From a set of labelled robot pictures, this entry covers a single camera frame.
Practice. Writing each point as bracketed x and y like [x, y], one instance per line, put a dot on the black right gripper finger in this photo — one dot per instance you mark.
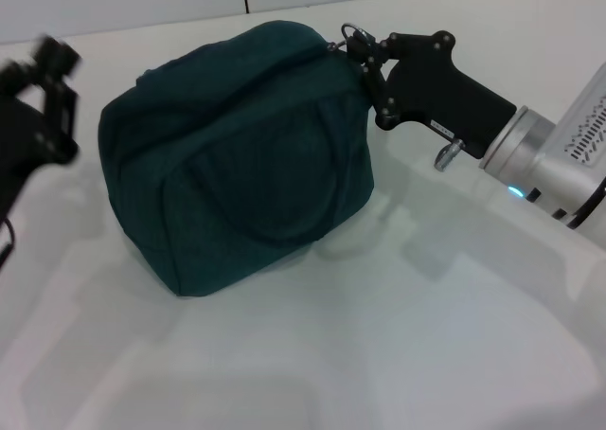
[374, 46]
[379, 89]

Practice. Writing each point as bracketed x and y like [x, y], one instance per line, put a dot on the teal fabric tote bag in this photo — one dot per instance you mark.
[237, 165]

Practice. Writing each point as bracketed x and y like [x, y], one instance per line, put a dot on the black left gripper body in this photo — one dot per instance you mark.
[23, 141]

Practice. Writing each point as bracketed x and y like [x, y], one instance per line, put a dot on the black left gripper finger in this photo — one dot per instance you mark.
[59, 84]
[19, 72]

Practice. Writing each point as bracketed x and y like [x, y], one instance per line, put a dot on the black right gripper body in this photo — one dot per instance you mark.
[435, 89]

